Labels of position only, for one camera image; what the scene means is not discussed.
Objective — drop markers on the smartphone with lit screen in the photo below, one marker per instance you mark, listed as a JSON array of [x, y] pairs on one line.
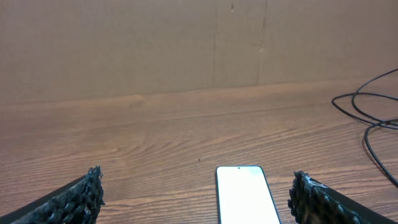
[[244, 196]]

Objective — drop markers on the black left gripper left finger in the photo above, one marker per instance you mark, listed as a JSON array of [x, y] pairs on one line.
[[79, 202]]

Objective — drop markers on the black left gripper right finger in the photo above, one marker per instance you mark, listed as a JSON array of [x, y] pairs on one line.
[[313, 202]]

